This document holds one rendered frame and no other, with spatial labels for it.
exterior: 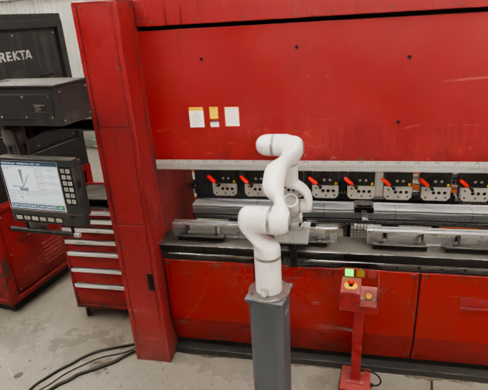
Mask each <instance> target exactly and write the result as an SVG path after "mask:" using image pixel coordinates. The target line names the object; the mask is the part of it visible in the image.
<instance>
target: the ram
mask: <svg viewBox="0 0 488 390"><path fill-rule="evenodd" d="M138 34H139V45H140V51H141V57H142V63H143V73H144V79H145V85H146V96H147V101H148V107H149V118H150V124H151V129H152V136H153V146H154V152H155V158H156V159H174V160H275V159H277V158H279V156H264V155H262V154H260V153H259V152H258V151H257V149H256V141H257V139H258V138H259V137H260V136H261V135H267V134H288V135H294V136H297V137H299V138H301V139H302V141H303V142H304V153H303V155H302V157H301V158H300V159H299V160H298V161H396V162H488V12H461V13H448V14H434V15H407V16H393V17H379V18H365V19H339V20H325V21H311V22H285V23H270V24H257V25H243V26H216V27H202V28H189V29H162V30H148V31H138ZM209 107H218V118H216V119H210V112H209ZM224 107H239V122H240V126H225V110H224ZM189 108H203V113H204V127H191V123H190V115H189ZM211 121H218V122H219V127H211ZM266 167H267V166H218V165H156V168H157V169H220V170H265V169H266ZM298 171H353V172H420V173H488V168H464V167H382V166H298Z"/></svg>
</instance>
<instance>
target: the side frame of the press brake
mask: <svg viewBox="0 0 488 390"><path fill-rule="evenodd" d="M70 6H71V10H72V15H73V19H74V27H75V31H76V35H77V43H78V47H79V51H80V56H81V63H82V68H83V72H84V77H86V78H87V80H86V81H87V86H88V93H89V98H90V102H91V110H92V114H93V115H92V121H93V126H94V130H95V138H96V142H97V147H98V154H99V159H100V163H101V171H102V175H103V179H104V183H105V191H106V195H107V200H108V207H109V212H110V216H111V220H112V228H113V232H114V237H115V244H116V249H117V253H118V257H119V265H120V269H121V273H122V281H123V285H124V290H125V297H126V302H127V307H128V311H129V319H130V323H131V327H132V335H133V339H134V344H135V348H136V356H137V359H143V360H150V361H164V362H171V361H172V359H173V357H174V355H175V353H176V346H177V342H178V336H177V332H176V329H175V326H174V322H173V319H172V316H171V311H170V301H169V295H168V290H167V280H166V274H165V268H164V263H163V253H162V250H161V249H160V243H161V242H162V241H163V239H164V238H165V237H166V236H167V235H168V233H169V232H170V230H173V225H172V223H173V221H174V220H175V219H188V220H197V218H196V217H194V216H193V209H192V204H193V203H194V202H195V198H194V188H190V185H189V183H193V177H192V170H191V169H157V168H156V158H155V152H154V146H153V136H152V129H151V124H150V118H149V107H148V101H147V96H146V85H145V79H144V73H143V63H142V57H141V51H140V45H139V34H138V31H144V30H143V27H136V21H135V16H134V10H133V4H132V0H95V1H85V2H71V3H70Z"/></svg>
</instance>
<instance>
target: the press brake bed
mask: <svg viewBox="0 0 488 390"><path fill-rule="evenodd" d="M162 253H163V263H164V268H165V274H166V280H167V290H168V295H169V301H170V311H171V316H172V319H173V322H174V326H175V329H176V332H177V336H178V342H177V346H176V351H177V352H181V353H192V354H206V355H212V356H222V357H228V358H241V359H250V360H252V359H253V352H252V339H251V326H250V315H249V303H247V302H245V297H246V295H247V293H248V292H249V287H250V285H251V284H252V283H253V282H255V281H256V276H255V262H254V255H238V254H223V253H207V252H192V251H163V250H162ZM342 267H347V268H355V269H371V270H380V274H379V276H380V284H379V299H378V313H377V314H371V313H363V338H362V352H361V367H362V368H367V369H370V370H371V371H373V372H380V373H388V374H396V375H417V376H425V377H430V378H443V379H455V380H461V381H472V382H480V383H488V312H482V311H471V310H460V308H459V305H460V299H461V298H468V299H488V267H478V266H463V265H433V264H418V263H403V262H374V261H358V260H343V259H328V258H298V257H297V267H290V257H283V256H281V275H282V281H284V282H288V283H292V284H293V287H292V289H291V291H290V363H291V364H304V365H315V366H322V367H330V368H342V365H347V366H351V362H352V328H353V311H347V310H340V309H339V308H340V290H341V285H342Z"/></svg>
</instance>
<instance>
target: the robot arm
mask: <svg viewBox="0 0 488 390"><path fill-rule="evenodd" d="M256 149H257V151H258V152H259V153H260V154H262V155H264V156H279V158H277V159H275V160H274V161H272V162H271V163H270V164H268V165H267V167H266V169H265V172H264V175H263V192H264V193H265V195H266V196H267V197H268V198H269V199H270V200H271V201H272V202H273V206H272V207H268V206H256V205H249V206H245V207H244V208H242V209H241V210H240V212H239V215H238V225H239V229H240V230H241V232H242V233H243V234H244V235H245V236H246V238H247V239H248V240H249V241H250V242H251V244H252V245H253V250H254V262H255V276H256V281H255V282H253V283H252V284H251V285H250V287H249V295H250V297H251V298H252V299H254V300H255V301H257V302H260V303H277V302H280V301H282V300H284V299H286V298H287V297H288V295H289V293H290V288H289V285H288V284H286V283H285V282H284V281H282V275H281V250H280V244H279V243H278V242H277V241H276V240H274V239H273V238H271V237H270V236H268V234H274V235H282V234H286V233H287V232H288V231H289V230H290V228H291V226H292V223H299V227H300V226H301V224H302V223H304V222H305V221H307V219H306V218H304V217H303V215H302V213H309V212H311V211H312V207H313V201H312V194H311V191H310V189H309V188H308V187H307V185H305V184H304V183H303V182H301V181H300V180H299V179H298V163H297V161H298V160H299V159H300V158H301V157H302V155H303V153H304V142H303V141H302V139H301V138H299V137H297V136H294V135H288V134H267V135H261V136H260V137H259V138H258V139H257V141H256ZM284 187H286V188H289V189H292V190H296V191H298V192H299V193H301V194H302V195H303V196H304V199H298V198H297V196H296V195H294V194H292V193H289V194H287V195H286V196H284Z"/></svg>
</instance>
